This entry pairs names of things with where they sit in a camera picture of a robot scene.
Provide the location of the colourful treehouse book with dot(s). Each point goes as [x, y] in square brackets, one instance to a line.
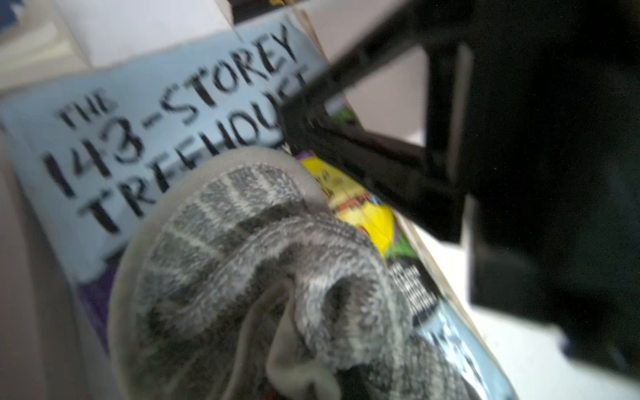
[95, 153]

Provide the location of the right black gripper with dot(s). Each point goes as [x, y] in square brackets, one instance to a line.
[533, 121]

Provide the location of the grey striped cloth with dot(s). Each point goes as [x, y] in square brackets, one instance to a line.
[241, 284]

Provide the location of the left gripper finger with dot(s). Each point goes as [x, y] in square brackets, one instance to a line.
[411, 178]

